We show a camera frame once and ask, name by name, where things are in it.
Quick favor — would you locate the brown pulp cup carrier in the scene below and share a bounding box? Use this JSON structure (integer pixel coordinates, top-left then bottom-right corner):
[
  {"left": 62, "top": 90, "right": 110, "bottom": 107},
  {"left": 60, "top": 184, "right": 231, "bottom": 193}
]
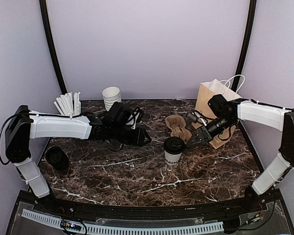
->
[{"left": 165, "top": 115, "right": 192, "bottom": 143}]

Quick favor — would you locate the white paper coffee cup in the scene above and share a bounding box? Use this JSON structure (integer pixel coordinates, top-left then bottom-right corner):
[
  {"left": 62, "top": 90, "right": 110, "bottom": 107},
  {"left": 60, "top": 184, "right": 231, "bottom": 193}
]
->
[{"left": 164, "top": 151, "right": 182, "bottom": 165}]

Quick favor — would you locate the brown paper bag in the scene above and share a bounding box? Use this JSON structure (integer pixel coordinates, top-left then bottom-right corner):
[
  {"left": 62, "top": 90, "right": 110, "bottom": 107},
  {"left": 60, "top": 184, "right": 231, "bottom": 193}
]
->
[{"left": 195, "top": 74, "right": 245, "bottom": 149}]

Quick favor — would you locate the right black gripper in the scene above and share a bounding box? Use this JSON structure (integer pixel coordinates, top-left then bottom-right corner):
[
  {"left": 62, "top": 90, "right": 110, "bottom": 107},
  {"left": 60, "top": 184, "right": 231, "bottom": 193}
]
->
[{"left": 187, "top": 115, "right": 235, "bottom": 147}]

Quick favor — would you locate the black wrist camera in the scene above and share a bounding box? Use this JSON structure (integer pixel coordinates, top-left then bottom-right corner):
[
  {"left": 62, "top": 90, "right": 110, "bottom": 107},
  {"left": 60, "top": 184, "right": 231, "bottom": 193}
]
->
[
  {"left": 102, "top": 102, "right": 132, "bottom": 126},
  {"left": 208, "top": 94, "right": 227, "bottom": 117}
]

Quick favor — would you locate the right black frame post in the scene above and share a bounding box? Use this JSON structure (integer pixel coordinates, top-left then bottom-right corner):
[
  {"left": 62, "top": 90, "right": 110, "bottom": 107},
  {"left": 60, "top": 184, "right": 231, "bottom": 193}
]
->
[{"left": 234, "top": 0, "right": 257, "bottom": 80}]

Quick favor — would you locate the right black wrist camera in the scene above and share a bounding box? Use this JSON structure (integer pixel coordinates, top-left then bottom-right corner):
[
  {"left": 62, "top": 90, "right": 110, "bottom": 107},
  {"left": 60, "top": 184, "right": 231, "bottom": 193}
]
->
[{"left": 208, "top": 94, "right": 227, "bottom": 117}]

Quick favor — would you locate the grey slotted cable duct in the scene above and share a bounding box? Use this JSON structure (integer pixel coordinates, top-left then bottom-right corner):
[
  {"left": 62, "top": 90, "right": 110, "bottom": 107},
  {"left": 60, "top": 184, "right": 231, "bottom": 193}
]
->
[{"left": 21, "top": 209, "right": 224, "bottom": 235}]

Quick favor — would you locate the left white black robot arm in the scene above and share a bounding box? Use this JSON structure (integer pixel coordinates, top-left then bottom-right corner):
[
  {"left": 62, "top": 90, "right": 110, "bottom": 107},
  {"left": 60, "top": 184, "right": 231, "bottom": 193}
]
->
[{"left": 0, "top": 102, "right": 151, "bottom": 213}]

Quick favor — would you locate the black curved front rail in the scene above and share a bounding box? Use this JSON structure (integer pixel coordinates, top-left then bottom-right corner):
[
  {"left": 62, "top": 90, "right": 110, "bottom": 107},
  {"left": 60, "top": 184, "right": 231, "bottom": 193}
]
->
[{"left": 17, "top": 189, "right": 282, "bottom": 221}]

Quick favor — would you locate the black coffee cup lid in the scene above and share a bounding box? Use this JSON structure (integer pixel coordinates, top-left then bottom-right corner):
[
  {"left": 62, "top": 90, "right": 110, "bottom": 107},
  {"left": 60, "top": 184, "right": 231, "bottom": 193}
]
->
[{"left": 164, "top": 137, "right": 185, "bottom": 155}]

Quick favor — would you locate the left black frame post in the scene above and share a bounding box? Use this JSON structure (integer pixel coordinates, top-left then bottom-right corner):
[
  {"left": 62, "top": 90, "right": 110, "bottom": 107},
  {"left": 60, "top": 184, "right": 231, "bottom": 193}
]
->
[{"left": 39, "top": 0, "right": 68, "bottom": 94}]

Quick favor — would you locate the stack of paper cups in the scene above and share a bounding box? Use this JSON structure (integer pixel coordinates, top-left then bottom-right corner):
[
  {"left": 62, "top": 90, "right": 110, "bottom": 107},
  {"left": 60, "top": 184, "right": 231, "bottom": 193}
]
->
[{"left": 102, "top": 87, "right": 122, "bottom": 111}]

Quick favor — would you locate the stack of black lids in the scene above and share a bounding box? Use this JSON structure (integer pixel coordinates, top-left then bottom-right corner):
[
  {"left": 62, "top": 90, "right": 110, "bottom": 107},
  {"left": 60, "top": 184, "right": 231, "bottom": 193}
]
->
[{"left": 46, "top": 146, "right": 69, "bottom": 170}]

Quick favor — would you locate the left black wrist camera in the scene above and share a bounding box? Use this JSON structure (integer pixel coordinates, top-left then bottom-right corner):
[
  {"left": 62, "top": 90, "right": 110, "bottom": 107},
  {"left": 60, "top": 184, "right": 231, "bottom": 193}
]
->
[{"left": 102, "top": 102, "right": 132, "bottom": 126}]

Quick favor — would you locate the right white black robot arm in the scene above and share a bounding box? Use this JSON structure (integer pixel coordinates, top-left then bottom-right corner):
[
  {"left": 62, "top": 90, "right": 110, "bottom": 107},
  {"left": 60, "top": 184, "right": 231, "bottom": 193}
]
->
[{"left": 186, "top": 94, "right": 294, "bottom": 212}]

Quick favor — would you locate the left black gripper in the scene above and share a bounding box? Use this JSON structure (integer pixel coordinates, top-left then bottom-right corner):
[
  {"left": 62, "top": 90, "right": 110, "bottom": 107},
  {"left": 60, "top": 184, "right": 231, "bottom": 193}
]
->
[{"left": 110, "top": 124, "right": 152, "bottom": 147}]

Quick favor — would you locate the black frame post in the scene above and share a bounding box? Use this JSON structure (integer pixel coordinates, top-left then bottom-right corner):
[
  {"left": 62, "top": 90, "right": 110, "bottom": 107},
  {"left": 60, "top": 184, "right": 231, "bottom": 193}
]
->
[
  {"left": 39, "top": 0, "right": 68, "bottom": 94},
  {"left": 234, "top": 0, "right": 257, "bottom": 80}
]

